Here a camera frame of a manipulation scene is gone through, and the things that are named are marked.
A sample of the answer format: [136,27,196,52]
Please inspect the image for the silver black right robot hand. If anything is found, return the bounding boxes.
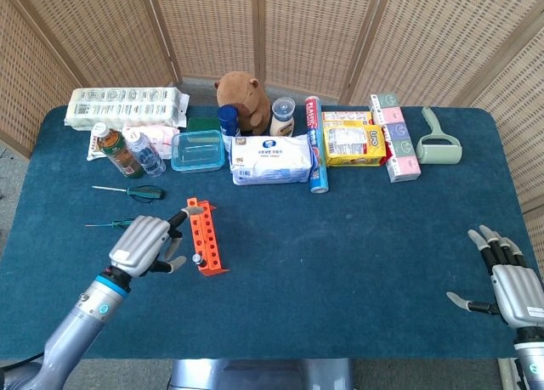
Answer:
[445,224,544,330]

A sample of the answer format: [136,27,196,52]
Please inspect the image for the green box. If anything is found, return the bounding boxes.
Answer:
[185,116,222,133]

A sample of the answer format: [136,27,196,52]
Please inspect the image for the pastel tissue pack block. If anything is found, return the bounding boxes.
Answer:
[368,93,422,184]

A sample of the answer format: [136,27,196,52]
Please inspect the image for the clear container blue lid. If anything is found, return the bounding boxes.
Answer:
[170,129,226,174]

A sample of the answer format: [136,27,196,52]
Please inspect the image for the green lint roller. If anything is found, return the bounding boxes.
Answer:
[415,106,463,166]

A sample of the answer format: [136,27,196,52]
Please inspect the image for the white wet wipes pack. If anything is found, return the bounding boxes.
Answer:
[229,133,315,186]

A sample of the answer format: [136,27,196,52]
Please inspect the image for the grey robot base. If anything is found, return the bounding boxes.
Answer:
[168,358,354,390]

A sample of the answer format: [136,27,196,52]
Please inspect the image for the pink white plastic bag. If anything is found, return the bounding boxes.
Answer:
[122,124,181,161]

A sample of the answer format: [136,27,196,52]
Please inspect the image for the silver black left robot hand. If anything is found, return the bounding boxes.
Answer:
[108,206,205,279]

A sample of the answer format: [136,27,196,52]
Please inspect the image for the clear water bottle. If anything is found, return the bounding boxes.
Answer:
[125,129,167,178]

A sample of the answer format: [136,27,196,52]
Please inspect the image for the blue table cloth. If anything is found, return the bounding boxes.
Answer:
[2,105,532,360]

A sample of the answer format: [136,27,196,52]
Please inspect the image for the plastic wrap roll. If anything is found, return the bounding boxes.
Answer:
[303,95,331,195]

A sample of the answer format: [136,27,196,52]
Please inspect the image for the yellow Lipo snack pack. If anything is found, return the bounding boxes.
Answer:
[323,124,388,167]

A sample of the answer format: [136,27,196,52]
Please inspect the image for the large green handle screwdriver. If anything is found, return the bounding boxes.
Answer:
[91,184,166,203]

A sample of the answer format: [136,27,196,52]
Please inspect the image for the yellow white snack box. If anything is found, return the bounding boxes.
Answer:
[321,110,374,127]

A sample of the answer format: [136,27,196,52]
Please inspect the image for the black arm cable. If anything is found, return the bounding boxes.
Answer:
[0,351,46,369]

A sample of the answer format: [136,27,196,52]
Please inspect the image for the orange tube rack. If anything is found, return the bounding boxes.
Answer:
[185,197,230,277]

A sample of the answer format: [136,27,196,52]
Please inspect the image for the small green handle screwdriver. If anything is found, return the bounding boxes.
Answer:
[84,218,136,229]

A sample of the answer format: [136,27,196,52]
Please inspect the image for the tea bottle green label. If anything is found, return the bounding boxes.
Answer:
[93,122,145,180]

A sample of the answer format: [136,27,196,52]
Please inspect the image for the mayonnaise bottle clear cap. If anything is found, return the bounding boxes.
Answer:
[269,96,297,138]

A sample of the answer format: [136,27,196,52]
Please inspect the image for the blue spray can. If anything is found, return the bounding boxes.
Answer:
[217,104,241,138]

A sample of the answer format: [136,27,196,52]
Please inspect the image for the brown capybara plush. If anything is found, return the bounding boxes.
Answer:
[213,71,273,136]

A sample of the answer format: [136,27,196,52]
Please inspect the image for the woven folding screen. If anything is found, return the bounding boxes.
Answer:
[0,0,544,280]

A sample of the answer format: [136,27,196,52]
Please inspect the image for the white tissue roll pack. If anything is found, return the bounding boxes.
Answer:
[63,86,190,131]

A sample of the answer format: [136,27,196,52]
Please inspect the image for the white red snack packet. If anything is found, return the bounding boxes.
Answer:
[86,133,105,162]

